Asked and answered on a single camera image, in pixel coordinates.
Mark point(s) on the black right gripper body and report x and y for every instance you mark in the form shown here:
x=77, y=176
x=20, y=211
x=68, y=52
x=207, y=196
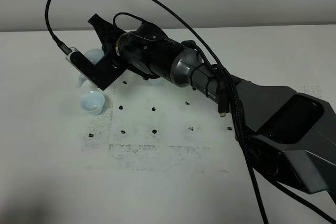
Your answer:
x=147, y=51

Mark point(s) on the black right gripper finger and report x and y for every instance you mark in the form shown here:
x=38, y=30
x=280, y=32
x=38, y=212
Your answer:
x=107, y=32

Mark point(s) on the light blue porcelain teapot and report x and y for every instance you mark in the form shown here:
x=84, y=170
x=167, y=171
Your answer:
x=94, y=56

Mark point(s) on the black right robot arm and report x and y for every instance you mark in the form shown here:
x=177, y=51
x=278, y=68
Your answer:
x=290, y=135

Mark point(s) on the light blue teacup, back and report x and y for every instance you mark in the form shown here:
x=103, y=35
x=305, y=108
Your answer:
x=154, y=82

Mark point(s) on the light blue teacup, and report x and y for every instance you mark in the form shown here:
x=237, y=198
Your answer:
x=154, y=82
x=92, y=102

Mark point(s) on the light blue teacup, front left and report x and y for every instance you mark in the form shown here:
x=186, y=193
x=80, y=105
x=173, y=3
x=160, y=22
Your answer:
x=92, y=102

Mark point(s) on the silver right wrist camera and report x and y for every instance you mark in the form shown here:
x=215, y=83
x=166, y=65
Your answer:
x=74, y=56

